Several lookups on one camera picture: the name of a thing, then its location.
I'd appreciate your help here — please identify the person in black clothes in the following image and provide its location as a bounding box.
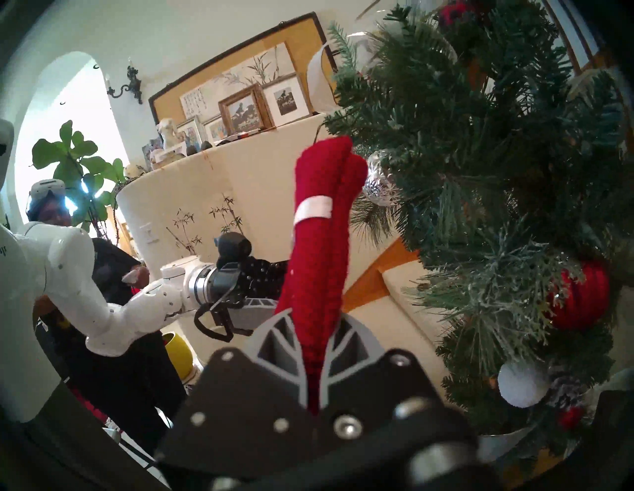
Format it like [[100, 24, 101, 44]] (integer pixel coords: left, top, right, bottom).
[[25, 198, 189, 448]]

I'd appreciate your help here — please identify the red ribbed ball ornament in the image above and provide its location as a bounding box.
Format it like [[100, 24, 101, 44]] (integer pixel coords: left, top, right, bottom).
[[547, 262, 610, 331]]

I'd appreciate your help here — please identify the large-leaf green houseplant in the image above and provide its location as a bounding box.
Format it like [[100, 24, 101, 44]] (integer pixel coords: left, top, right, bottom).
[[32, 120, 130, 238]]

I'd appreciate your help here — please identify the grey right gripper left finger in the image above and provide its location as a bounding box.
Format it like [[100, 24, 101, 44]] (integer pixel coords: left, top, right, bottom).
[[155, 308, 314, 467]]

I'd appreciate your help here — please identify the green pine garland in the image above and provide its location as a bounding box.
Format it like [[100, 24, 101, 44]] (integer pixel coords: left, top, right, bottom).
[[322, 0, 634, 461]]

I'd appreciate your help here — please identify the brown framed picture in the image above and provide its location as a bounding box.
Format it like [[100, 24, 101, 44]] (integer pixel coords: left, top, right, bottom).
[[218, 84, 273, 135]]

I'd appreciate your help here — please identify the silver faceted ball ornament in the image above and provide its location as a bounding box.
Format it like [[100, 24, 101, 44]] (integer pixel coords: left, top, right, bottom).
[[363, 151, 402, 207]]

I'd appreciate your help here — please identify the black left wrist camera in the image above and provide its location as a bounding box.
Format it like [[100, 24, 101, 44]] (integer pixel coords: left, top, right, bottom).
[[215, 232, 253, 270]]

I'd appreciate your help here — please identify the white glitter ball ornament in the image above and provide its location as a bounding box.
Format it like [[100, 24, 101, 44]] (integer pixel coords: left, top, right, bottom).
[[498, 360, 550, 408]]

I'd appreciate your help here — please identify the white VR headset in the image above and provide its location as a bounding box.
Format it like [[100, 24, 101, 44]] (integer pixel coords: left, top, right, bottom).
[[27, 179, 67, 221]]

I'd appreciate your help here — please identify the red knitted mitten ornament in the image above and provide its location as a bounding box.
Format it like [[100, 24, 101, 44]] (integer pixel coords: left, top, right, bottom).
[[275, 136, 370, 414]]

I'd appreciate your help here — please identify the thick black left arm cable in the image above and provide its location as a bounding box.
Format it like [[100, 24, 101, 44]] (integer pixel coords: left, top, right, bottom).
[[193, 292, 236, 343]]

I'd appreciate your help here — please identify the white bust figurine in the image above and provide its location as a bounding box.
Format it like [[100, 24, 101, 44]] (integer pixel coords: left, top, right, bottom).
[[158, 118, 186, 149]]

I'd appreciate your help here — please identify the yellow round pot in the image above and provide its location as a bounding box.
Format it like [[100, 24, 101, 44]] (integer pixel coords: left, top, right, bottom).
[[163, 332, 195, 380]]

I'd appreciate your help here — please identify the carpeted wooden staircase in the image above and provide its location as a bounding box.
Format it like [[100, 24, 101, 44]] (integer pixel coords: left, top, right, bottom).
[[342, 238, 456, 396]]

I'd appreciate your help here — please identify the frosted pinecone cluster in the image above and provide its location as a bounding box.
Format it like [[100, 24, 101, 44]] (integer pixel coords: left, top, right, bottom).
[[547, 366, 590, 409]]

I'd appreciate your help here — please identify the large gold bamboo painting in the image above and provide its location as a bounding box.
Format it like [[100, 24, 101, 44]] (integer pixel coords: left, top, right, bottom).
[[149, 12, 338, 128]]

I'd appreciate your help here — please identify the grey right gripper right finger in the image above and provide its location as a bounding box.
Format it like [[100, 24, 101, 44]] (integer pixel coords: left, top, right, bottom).
[[316, 311, 477, 477]]

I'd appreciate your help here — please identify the small silver framed photo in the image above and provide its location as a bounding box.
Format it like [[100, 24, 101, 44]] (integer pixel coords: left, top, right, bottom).
[[203, 115, 229, 143], [176, 116, 205, 149]]

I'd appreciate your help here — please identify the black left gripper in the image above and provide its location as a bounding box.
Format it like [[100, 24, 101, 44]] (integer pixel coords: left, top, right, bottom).
[[212, 257, 289, 335]]

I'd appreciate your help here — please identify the black iron wall sconce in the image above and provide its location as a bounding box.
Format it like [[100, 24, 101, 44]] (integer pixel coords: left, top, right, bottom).
[[106, 64, 143, 104]]

